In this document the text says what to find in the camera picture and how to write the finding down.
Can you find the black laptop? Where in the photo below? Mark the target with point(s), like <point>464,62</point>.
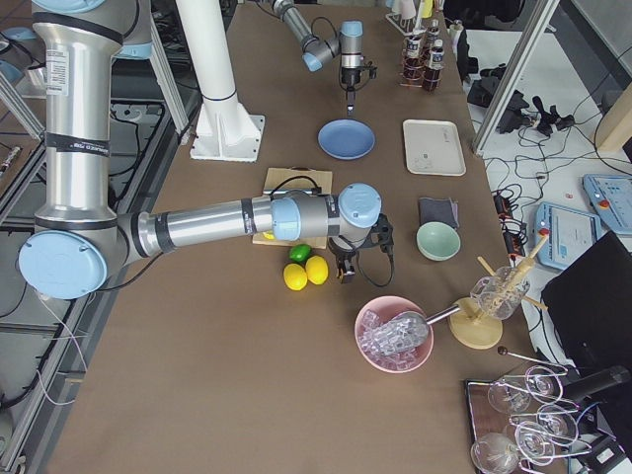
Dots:
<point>590,305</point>

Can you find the metal ice scoop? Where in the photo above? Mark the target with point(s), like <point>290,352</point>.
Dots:
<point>407,330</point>

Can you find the pink bowl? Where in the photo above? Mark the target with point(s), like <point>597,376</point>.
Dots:
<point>387,307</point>

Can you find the yellow lemon upper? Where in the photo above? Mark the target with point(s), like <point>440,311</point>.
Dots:
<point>317,270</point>

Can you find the steel muddler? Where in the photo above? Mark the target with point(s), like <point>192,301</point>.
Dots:
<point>314,191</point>

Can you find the wire wine glass rack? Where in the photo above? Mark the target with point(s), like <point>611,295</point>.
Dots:
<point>522,423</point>

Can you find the green lime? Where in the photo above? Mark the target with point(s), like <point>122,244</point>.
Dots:
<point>300,253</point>

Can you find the copper wire bottle rack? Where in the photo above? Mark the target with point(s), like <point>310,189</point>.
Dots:
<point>424,58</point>

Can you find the clear ice cubes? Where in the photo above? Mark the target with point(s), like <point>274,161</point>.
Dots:
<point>408,360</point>

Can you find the blue teach pendant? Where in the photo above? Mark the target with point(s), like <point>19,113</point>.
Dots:
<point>610,197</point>
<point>570,233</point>

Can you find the blue plate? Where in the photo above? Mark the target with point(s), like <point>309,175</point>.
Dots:
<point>346,139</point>

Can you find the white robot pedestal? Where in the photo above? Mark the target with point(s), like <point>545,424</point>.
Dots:
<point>225,130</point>

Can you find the green bowl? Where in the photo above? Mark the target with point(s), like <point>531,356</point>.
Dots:
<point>438,241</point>

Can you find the wooden cutting board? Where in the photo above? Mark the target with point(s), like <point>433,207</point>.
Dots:
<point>300,178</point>

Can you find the wooden cup tree stand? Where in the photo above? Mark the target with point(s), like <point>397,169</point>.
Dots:
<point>475,329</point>

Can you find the clear glass mug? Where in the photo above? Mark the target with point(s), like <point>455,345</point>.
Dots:
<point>497,296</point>

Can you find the yellow lemon lower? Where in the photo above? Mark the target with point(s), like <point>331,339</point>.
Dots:
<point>294,277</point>

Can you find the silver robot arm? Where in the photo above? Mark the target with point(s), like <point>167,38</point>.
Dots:
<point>321,34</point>
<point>79,240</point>

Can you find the cream serving tray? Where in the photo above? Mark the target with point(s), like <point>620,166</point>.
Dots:
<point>433,148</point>

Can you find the dark drink bottle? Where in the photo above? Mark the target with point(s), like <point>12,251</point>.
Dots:
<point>434,66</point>
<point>412,67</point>
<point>432,33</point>

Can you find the grey folded cloth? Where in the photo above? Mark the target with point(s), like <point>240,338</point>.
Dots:
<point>443,210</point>

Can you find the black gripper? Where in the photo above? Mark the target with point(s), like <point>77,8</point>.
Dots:
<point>350,79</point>
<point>341,253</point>

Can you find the yellow lemon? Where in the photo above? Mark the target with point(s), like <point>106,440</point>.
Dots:
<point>294,277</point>
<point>317,270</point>

